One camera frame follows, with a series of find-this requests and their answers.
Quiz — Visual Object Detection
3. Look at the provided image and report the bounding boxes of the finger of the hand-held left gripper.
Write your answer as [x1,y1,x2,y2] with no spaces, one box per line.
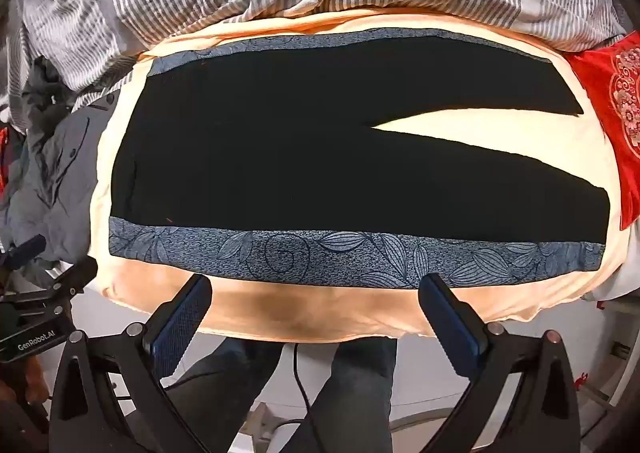
[20,256,99,315]
[6,235,47,270]

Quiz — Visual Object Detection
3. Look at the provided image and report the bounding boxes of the red embroidered cloth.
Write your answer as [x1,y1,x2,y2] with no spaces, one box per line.
[567,32,640,232]

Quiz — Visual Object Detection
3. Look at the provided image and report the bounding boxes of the grey jacket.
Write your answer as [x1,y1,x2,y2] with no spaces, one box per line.
[0,53,132,286]

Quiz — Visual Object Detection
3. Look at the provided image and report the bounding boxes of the black pants blue patterned trim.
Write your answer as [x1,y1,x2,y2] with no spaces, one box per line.
[107,30,612,290]

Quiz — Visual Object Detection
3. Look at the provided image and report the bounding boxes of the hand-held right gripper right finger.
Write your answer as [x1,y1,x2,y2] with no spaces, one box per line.
[417,274,583,453]

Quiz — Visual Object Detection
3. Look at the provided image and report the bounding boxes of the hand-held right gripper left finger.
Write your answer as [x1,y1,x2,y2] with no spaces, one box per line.
[48,274,213,453]

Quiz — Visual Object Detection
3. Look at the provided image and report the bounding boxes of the person's grey trousers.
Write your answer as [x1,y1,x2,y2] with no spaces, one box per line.
[167,335,399,453]

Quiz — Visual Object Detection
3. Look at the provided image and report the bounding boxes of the black cable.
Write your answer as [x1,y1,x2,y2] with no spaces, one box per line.
[291,343,323,453]

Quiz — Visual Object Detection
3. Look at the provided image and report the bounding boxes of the peach bed sheet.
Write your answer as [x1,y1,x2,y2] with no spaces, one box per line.
[87,8,632,345]

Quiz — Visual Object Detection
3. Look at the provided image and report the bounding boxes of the white printed cloth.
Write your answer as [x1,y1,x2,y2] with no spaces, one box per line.
[550,220,640,411]

